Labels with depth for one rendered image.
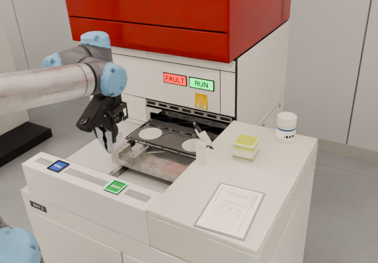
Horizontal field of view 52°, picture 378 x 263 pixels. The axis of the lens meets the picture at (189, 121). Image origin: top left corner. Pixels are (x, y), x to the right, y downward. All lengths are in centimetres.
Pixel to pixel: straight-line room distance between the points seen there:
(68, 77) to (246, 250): 61
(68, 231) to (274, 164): 79
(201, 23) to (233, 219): 73
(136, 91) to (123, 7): 40
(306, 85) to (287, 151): 171
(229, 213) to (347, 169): 208
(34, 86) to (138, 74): 105
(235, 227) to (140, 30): 91
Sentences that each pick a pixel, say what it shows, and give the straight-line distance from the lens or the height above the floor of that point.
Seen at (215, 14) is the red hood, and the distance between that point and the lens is 145.
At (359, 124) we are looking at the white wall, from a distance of 315.
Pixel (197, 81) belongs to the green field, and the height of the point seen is 111.
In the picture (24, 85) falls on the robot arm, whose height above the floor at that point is 146.
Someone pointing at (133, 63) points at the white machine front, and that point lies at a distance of 180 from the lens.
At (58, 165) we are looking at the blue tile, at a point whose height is 96.
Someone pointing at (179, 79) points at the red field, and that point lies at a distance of 167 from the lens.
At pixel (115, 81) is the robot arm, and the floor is 140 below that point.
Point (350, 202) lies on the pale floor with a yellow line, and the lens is 283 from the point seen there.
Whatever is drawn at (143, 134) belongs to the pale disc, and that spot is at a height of 90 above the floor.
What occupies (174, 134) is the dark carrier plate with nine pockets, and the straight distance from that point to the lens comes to 166.
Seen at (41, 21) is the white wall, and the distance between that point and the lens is 458.
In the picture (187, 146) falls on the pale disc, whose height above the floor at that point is 90.
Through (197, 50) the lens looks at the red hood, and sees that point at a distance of 153.
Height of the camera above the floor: 173
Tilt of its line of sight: 28 degrees down
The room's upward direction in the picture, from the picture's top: 3 degrees counter-clockwise
